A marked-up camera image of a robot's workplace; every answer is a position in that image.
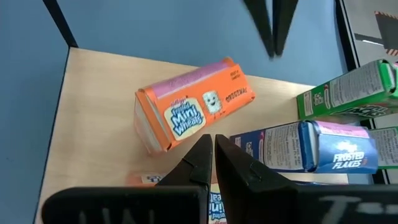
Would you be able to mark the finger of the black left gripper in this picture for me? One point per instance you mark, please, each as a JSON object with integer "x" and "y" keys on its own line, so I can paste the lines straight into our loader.
{"x": 284, "y": 25}
{"x": 261, "y": 25}

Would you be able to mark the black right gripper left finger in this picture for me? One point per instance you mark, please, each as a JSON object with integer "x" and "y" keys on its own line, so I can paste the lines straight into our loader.
{"x": 180, "y": 202}

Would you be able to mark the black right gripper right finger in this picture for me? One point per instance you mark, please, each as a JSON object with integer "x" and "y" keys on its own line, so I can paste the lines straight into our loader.
{"x": 264, "y": 202}

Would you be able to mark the orange Mini Wheats cereal box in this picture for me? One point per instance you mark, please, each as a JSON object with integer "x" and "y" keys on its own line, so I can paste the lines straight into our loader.
{"x": 217, "y": 205}
{"x": 192, "y": 102}

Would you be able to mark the green Apple Jacks cereal box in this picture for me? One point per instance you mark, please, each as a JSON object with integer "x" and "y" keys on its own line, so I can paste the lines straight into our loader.
{"x": 385, "y": 146}
{"x": 348, "y": 90}

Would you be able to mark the dark orange-striped floor mat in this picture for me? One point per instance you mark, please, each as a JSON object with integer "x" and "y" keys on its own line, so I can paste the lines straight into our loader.
{"x": 387, "y": 34}

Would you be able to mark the blue table mat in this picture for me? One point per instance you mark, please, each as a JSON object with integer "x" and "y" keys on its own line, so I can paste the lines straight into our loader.
{"x": 155, "y": 25}

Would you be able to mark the wooden board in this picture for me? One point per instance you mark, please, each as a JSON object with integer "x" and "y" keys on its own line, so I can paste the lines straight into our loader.
{"x": 102, "y": 124}

